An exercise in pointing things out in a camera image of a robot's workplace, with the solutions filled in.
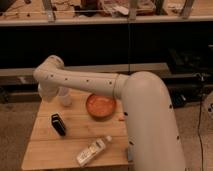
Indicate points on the black whiteboard eraser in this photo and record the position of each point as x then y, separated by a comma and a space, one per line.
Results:
58, 124

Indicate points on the wooden table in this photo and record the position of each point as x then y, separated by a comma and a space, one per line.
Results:
47, 150

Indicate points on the orange carrot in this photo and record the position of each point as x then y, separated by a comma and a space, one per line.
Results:
121, 118

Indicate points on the background shelf bench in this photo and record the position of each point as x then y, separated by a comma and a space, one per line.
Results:
34, 12

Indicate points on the orange bowl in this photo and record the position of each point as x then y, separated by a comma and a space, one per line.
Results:
100, 106

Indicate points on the blue sponge cloth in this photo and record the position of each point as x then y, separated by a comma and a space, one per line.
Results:
129, 156

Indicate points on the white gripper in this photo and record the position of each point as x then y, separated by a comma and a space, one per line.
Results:
47, 93

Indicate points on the translucent plastic cup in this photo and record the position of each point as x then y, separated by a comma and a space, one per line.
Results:
64, 96

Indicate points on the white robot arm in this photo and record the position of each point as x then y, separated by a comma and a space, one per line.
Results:
153, 135

